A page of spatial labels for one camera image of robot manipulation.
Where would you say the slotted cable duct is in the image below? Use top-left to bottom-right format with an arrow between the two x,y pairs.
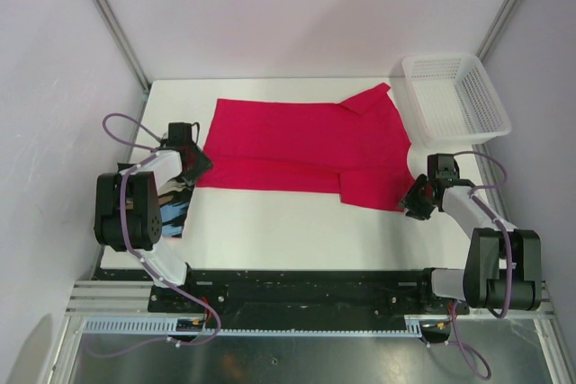
80,315 -> 424,336

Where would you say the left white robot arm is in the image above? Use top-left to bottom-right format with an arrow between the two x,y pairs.
94,122 -> 212,312

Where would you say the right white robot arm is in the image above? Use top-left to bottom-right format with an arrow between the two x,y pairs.
400,153 -> 542,319

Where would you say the aluminium corner post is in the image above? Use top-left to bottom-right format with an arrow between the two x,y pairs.
92,0 -> 151,94
476,0 -> 523,62

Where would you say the folded black printed t-shirt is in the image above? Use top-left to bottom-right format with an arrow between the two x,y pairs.
116,161 -> 194,240

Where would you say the red t-shirt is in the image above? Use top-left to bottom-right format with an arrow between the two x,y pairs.
199,83 -> 413,211

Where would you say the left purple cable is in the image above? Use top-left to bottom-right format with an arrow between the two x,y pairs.
85,112 -> 222,358

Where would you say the white plastic basket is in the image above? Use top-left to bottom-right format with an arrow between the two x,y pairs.
401,53 -> 512,147

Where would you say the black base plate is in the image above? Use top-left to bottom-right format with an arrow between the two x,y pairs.
92,266 -> 470,318

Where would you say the left aluminium corner post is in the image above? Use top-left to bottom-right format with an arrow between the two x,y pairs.
92,0 -> 151,94

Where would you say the right aluminium corner post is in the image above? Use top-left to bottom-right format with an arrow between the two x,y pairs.
476,0 -> 523,62

